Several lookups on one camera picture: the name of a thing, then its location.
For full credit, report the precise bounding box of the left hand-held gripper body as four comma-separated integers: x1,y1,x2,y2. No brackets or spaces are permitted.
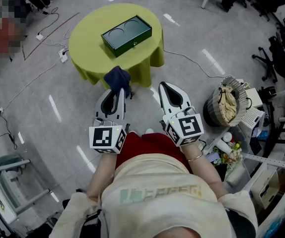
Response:
89,115,130,155

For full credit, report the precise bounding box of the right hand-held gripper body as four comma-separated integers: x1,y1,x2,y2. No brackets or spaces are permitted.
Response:
159,106,205,147

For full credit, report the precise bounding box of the dark blue cloth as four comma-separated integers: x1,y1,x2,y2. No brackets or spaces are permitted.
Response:
104,65,133,99

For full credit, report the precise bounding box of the green plastic tray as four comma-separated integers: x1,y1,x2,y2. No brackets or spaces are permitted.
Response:
100,15,152,58

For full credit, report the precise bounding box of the person's left forearm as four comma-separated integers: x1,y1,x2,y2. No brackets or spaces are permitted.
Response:
86,152,117,203

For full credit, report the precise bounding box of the person's right forearm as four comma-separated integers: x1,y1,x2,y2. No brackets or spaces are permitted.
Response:
182,142,229,198

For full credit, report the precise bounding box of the beige crumpled cloth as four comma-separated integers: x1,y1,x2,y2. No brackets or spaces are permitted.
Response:
218,84,238,122

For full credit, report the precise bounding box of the white perforated plastic basket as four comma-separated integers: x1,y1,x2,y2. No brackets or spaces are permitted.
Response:
240,107,266,131

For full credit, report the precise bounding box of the plain white box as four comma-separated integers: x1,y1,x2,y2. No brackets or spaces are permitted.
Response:
245,87,265,109

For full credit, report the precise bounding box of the grey pleated basket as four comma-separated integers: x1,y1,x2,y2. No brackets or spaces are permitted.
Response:
203,75,249,127

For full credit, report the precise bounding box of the red skirt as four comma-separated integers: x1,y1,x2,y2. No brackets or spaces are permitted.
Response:
115,132,192,173

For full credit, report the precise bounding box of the white bottle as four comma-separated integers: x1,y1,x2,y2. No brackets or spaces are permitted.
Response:
215,139,232,156

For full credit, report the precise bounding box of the bunch of flowers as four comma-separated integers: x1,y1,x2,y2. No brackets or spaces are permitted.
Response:
219,142,242,170

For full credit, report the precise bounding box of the yellow-green round tablecloth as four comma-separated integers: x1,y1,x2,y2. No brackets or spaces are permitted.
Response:
68,3,165,89

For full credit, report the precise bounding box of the black device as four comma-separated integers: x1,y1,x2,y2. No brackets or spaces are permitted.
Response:
258,86,277,104

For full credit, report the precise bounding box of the cream printed t-shirt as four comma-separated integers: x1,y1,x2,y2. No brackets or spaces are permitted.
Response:
49,154,259,238

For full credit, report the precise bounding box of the white metal shelf rack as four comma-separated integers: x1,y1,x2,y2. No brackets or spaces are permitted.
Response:
241,154,285,238

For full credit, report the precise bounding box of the black office chair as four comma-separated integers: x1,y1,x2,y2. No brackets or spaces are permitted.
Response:
251,0,285,22
251,32,285,84

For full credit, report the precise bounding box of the gold bracelet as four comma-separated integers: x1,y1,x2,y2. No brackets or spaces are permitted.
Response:
186,151,205,162

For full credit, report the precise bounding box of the long white cable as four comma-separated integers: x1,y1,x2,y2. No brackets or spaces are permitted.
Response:
2,57,64,111
163,49,232,79

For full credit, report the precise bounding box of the black floor cable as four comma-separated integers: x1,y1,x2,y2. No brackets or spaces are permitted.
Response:
37,7,60,36
0,93,18,150

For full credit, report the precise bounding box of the white metal table frame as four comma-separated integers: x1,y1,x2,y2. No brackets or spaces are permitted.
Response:
0,159,50,224

